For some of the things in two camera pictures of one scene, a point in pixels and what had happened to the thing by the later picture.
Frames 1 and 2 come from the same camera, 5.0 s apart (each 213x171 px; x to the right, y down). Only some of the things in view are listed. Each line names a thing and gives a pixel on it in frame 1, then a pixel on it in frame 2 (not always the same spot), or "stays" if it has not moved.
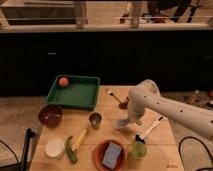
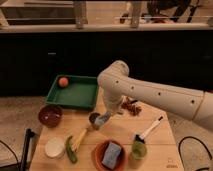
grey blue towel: [121, 122] -> [103, 119]
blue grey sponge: [110, 157] stays
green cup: [139, 150] stays
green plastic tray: [82, 92] stays
